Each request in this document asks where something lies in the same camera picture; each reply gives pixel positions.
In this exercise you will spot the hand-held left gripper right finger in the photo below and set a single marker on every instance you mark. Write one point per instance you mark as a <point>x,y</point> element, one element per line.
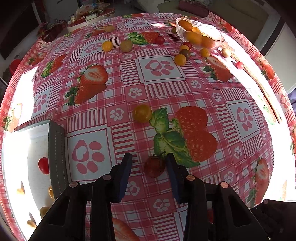
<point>173,178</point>

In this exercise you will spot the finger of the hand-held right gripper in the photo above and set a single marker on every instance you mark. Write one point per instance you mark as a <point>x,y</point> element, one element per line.
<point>277,217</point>

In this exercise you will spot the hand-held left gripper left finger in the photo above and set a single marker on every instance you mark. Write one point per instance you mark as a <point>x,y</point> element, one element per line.
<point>126,176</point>

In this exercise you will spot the red tomato with stem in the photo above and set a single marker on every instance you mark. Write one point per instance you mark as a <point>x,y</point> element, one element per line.
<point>154,166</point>

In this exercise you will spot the white fabric storage box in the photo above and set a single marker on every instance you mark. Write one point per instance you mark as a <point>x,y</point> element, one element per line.
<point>34,148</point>

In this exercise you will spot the large yellow cherry tomato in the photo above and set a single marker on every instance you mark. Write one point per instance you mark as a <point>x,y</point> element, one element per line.
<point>142,113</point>

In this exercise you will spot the red cherry tomato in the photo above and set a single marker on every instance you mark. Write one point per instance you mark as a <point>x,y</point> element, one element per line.
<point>44,165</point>
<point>240,65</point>
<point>159,40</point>
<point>187,44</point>

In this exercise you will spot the strawberry printed tablecloth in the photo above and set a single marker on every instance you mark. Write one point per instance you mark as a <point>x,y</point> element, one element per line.
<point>161,92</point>

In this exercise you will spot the long wooden stick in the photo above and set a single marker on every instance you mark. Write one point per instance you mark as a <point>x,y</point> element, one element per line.
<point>274,109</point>

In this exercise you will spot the dark brown cherry tomato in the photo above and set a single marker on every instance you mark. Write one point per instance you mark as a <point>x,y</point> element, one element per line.
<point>186,54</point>

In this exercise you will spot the olive green cherry tomato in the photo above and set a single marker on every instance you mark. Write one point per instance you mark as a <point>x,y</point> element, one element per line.
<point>226,52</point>

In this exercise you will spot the orange mandarin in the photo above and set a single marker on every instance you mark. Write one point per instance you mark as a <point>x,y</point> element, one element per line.
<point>185,25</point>
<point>207,41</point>
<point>196,29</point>
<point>193,37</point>

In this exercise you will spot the pale orange cherry tomato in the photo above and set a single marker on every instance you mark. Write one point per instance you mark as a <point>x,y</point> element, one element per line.
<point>108,28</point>

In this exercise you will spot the clear glass bowl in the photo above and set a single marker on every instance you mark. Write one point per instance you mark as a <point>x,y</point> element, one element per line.
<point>215,34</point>

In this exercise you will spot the red plastic stool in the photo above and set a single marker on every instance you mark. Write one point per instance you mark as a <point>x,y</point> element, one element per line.
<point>15,66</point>

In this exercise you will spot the white cabinet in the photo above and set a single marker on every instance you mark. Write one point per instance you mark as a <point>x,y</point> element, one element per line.
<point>285,60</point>

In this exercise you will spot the white coffee table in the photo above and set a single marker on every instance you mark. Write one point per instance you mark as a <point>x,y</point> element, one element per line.
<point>101,17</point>

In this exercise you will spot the pile of snack packets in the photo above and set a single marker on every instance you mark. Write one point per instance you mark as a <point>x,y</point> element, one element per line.
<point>87,11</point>

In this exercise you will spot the maroon blanket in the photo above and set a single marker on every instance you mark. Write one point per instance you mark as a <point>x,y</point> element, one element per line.
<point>193,9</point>

